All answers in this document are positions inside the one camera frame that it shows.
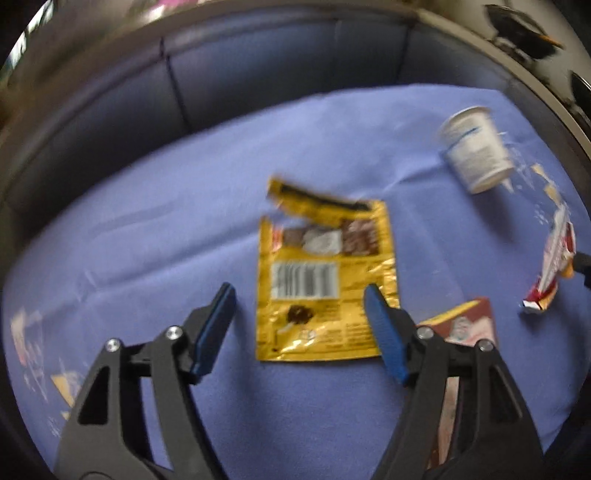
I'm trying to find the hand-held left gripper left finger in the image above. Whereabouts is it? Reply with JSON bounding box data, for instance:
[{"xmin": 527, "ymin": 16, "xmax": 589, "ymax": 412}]
[{"xmin": 55, "ymin": 282, "xmax": 238, "ymax": 480}]

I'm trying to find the clear plastic wrapper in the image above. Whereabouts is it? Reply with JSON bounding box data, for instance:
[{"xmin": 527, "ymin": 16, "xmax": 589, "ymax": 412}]
[{"xmin": 501, "ymin": 134, "xmax": 570, "ymax": 222}]

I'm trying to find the black pot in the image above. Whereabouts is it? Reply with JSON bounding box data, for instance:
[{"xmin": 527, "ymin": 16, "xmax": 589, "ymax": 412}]
[{"xmin": 570, "ymin": 71, "xmax": 591, "ymax": 118}]

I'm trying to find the red and white wrapper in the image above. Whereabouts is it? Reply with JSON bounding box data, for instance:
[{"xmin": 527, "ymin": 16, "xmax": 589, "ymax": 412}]
[{"xmin": 522, "ymin": 203, "xmax": 578, "ymax": 315}]

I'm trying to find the white printed cup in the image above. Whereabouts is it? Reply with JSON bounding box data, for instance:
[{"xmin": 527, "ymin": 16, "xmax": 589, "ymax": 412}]
[{"xmin": 438, "ymin": 106, "xmax": 516, "ymax": 195}]

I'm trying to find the printed blue tablecloth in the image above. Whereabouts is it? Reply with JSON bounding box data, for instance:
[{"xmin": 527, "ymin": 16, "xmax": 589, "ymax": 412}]
[{"xmin": 0, "ymin": 83, "xmax": 591, "ymax": 480}]

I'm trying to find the yellow foil wrapper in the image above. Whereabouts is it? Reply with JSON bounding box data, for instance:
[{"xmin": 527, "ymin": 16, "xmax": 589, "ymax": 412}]
[{"xmin": 255, "ymin": 175, "xmax": 400, "ymax": 363}]

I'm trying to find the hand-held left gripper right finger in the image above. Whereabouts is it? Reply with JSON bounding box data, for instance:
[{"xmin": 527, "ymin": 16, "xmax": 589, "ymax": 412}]
[{"xmin": 364, "ymin": 283, "xmax": 544, "ymax": 480}]

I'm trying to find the black wok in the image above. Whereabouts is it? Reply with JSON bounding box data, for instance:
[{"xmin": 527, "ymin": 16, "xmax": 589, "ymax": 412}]
[{"xmin": 484, "ymin": 4, "xmax": 565, "ymax": 63}]

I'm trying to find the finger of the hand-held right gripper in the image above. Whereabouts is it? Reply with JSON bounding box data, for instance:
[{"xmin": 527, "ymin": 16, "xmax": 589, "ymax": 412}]
[{"xmin": 573, "ymin": 251, "xmax": 591, "ymax": 290}]

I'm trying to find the brown cardboard box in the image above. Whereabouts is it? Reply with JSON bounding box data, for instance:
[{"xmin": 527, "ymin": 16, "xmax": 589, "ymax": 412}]
[{"xmin": 414, "ymin": 297, "xmax": 500, "ymax": 468}]

